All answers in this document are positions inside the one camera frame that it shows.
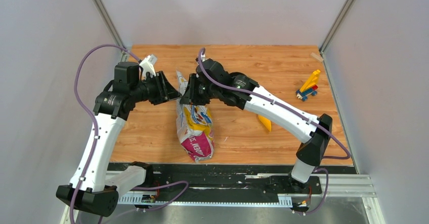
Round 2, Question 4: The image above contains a yellow plastic scoop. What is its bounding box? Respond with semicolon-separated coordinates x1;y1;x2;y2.
258;115;272;132

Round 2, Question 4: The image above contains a right aluminium frame post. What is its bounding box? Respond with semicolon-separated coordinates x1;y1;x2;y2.
319;0;356;56

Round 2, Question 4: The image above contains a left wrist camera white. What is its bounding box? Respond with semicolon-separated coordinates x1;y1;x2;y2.
139;54;157;79

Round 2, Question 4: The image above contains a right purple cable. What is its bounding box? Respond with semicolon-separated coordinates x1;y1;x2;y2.
197;48;352;216

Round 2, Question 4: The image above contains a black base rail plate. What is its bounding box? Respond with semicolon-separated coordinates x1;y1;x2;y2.
107;162;358;205

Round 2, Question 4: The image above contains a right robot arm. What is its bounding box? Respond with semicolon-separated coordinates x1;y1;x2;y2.
180;59;332;193

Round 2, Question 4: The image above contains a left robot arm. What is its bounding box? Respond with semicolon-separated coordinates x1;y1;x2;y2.
56;62;181;217

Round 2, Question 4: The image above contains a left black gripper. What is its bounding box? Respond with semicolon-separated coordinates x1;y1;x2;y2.
131;70;183;105

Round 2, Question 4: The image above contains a colourful toy block figure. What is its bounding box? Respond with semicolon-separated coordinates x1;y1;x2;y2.
296;69;321;102

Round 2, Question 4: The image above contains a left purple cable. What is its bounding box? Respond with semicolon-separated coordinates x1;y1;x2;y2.
68;44;190;224

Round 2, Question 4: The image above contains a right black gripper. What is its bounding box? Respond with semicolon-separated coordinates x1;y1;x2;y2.
181;74;220;106

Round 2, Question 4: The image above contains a purple cable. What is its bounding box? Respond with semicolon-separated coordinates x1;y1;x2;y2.
197;48;352;216
68;44;190;224

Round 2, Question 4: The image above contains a pet food bag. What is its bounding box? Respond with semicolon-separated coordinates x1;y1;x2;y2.
175;70;215;163

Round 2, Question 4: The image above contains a left aluminium frame post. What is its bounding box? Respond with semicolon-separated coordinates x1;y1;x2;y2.
92;0;126;47

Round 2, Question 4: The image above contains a black bowl right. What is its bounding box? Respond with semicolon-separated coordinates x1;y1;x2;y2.
230;72;249;81

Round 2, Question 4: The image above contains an aluminium frame post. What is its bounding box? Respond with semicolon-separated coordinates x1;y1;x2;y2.
319;0;356;56
92;0;126;47

